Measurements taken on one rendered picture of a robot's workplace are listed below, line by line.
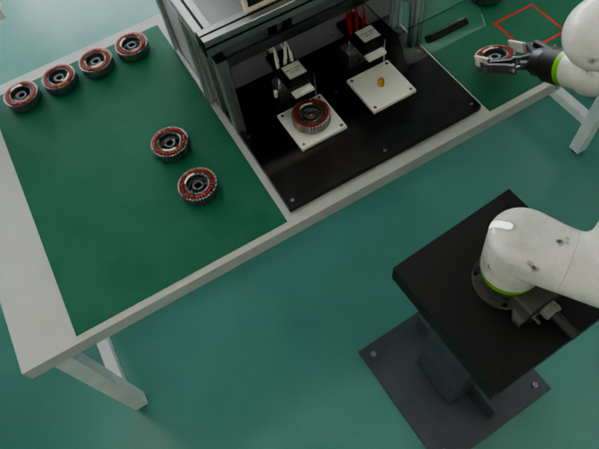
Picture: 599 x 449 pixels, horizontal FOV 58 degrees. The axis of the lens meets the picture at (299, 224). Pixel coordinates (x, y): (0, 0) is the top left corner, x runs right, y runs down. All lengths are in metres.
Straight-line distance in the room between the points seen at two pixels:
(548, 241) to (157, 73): 1.32
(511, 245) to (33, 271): 1.20
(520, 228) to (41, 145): 1.40
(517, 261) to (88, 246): 1.09
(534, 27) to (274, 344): 1.42
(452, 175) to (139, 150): 1.36
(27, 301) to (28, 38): 2.22
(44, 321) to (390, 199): 1.46
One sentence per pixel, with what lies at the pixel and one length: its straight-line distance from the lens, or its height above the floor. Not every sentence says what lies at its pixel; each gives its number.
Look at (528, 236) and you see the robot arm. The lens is 1.11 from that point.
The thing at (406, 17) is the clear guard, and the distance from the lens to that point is 1.48.
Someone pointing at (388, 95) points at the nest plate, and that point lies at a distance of 1.67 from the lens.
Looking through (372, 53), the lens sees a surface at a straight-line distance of 1.65.
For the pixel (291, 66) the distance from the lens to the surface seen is 1.57.
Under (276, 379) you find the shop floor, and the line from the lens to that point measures 2.09.
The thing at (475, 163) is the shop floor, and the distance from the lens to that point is 2.53.
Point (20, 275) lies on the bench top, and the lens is 1.65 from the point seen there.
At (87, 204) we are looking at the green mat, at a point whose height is 0.75.
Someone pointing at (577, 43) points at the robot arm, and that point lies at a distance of 1.02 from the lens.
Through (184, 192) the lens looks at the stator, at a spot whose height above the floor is 0.79.
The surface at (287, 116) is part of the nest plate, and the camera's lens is 1.64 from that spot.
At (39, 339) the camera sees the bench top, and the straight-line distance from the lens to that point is 1.55.
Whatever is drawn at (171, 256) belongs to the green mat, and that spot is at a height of 0.75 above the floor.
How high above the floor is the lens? 2.02
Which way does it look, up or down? 60 degrees down
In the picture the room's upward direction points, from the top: 11 degrees counter-clockwise
